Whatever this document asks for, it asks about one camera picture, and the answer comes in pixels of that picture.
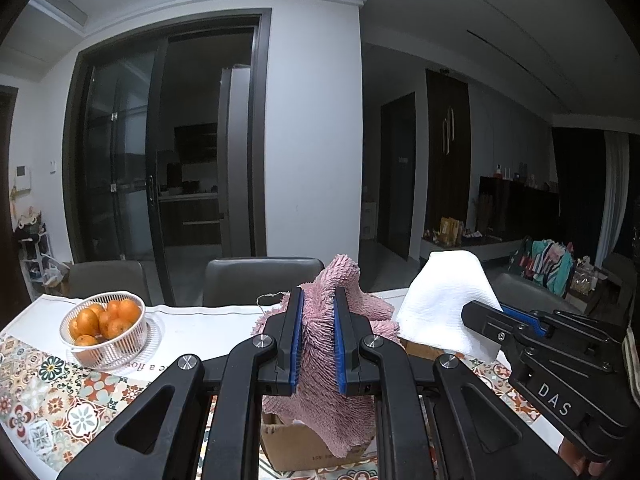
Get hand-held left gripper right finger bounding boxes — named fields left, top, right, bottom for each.
left=332, top=286, right=576, bottom=480

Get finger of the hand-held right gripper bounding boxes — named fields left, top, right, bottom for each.
left=502, top=305, right=555, bottom=339
left=461, top=301, right=512, bottom=351

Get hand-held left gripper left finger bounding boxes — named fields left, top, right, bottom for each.
left=57, top=286, right=306, bottom=480

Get white cloth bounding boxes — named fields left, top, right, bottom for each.
left=395, top=250, right=504, bottom=364

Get pink chenille cloth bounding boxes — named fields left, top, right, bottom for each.
left=251, top=254, right=401, bottom=459

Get brown cardboard box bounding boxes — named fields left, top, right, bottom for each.
left=259, top=337, right=442, bottom=473

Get person's right hand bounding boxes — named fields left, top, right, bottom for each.
left=557, top=435, right=614, bottom=480

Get grey dining chair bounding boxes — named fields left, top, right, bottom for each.
left=202, top=257, right=326, bottom=307
left=66, top=260, right=151, bottom=306
left=492, top=272, right=572, bottom=315

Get colourful clothes pile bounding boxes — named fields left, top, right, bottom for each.
left=510, top=237, right=575, bottom=294

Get clear wrapped gift bag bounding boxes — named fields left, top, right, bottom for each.
left=570, top=256, right=602, bottom=297

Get low white cabinet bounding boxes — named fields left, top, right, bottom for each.
left=420, top=232, right=527, bottom=264

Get yellow gift box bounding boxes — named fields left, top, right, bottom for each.
left=440, top=217, right=464, bottom=246

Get dark television unit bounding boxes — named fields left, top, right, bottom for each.
left=479, top=175, right=561, bottom=242

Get dark curtain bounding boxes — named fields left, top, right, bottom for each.
left=551, top=127, right=640, bottom=262

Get tall brown cabinet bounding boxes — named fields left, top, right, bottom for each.
left=425, top=69, right=471, bottom=247

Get dark interior door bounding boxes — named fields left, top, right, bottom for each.
left=377, top=92, right=417, bottom=261

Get white slotted plastic basket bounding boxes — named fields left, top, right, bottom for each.
left=59, top=291, right=149, bottom=372

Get pile of oranges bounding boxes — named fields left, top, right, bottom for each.
left=67, top=297, right=142, bottom=348

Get silver refrigerator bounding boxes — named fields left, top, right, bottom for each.
left=217, top=64, right=254, bottom=259

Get dark framed sliding glass door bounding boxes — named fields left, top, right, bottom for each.
left=62, top=8, right=273, bottom=264

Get patterned table mat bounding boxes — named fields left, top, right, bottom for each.
left=0, top=292, right=566, bottom=480

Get cluttered shoe rack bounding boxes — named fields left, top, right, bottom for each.
left=12, top=206, right=71, bottom=292

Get dark wooden door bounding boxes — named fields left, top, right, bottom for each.
left=0, top=85, right=20, bottom=331

